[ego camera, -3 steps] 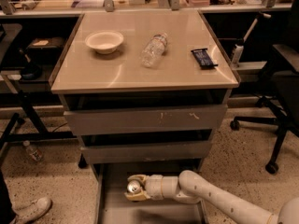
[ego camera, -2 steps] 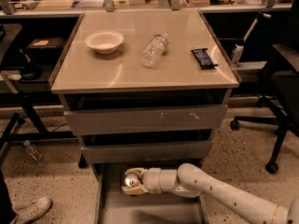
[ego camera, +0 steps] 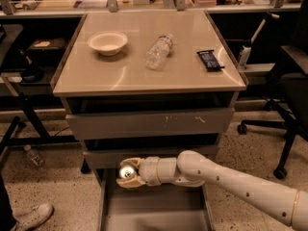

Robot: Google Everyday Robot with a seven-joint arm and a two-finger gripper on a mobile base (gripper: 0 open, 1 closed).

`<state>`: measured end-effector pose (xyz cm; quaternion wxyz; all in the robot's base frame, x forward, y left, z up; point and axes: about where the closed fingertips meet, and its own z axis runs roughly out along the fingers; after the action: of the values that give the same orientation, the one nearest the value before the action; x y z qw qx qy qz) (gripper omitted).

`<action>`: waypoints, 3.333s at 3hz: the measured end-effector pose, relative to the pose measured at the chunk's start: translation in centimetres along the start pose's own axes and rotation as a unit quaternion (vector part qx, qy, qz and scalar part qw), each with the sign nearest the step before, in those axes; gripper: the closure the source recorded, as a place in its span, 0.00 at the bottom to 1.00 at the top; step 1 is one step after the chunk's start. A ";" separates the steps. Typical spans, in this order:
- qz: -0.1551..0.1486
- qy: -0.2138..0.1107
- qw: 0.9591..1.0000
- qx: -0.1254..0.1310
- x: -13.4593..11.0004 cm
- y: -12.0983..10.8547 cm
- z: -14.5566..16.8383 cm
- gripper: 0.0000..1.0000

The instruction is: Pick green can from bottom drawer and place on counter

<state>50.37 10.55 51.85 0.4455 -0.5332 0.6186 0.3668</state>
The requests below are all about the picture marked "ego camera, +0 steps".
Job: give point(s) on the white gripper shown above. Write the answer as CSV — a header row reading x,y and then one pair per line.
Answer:
x,y
148,170

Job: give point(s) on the green soda can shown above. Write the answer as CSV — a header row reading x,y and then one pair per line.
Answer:
x,y
127,172

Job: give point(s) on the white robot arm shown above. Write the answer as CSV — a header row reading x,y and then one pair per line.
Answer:
x,y
191,169

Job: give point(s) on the grey middle drawer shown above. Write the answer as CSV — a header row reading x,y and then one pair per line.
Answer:
x,y
111,158

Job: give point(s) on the open grey bottom drawer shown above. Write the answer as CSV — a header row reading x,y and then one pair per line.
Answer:
x,y
163,208

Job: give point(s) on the grey drawer cabinet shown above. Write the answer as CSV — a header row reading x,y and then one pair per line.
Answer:
x,y
89,83

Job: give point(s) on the grey top drawer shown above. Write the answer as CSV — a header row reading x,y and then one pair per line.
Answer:
x,y
149,124

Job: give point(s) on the water bottle on floor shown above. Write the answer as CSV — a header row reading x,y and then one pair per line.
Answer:
x,y
34,155

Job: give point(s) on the white sneaker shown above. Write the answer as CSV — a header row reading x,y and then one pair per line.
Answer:
x,y
35,218

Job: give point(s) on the clear plastic water bottle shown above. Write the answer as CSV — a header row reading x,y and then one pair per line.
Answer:
x,y
159,51

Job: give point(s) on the white paper bowl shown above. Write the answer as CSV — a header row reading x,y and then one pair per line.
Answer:
x,y
108,43

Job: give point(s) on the dark blue snack bar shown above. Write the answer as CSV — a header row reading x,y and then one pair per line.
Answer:
x,y
209,60

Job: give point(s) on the dark trouser leg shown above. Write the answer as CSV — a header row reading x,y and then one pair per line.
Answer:
x,y
7,221

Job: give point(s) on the black box under bench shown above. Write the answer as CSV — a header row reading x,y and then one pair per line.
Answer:
x,y
46,52

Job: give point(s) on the black office chair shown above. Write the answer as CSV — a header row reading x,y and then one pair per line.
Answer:
x,y
290,77

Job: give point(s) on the white handled tool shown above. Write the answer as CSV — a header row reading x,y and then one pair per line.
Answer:
x,y
246,48

